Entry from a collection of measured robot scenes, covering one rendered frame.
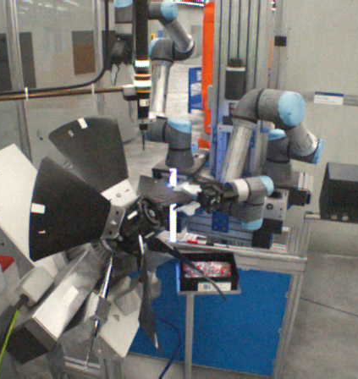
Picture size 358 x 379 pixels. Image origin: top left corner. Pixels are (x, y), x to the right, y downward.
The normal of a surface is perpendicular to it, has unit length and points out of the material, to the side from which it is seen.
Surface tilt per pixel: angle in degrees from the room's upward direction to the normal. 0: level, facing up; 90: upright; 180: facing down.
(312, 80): 89
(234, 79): 90
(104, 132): 44
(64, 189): 76
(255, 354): 90
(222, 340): 90
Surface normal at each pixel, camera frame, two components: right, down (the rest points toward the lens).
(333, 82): -0.23, 0.37
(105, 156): 0.29, -0.33
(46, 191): 0.80, -0.04
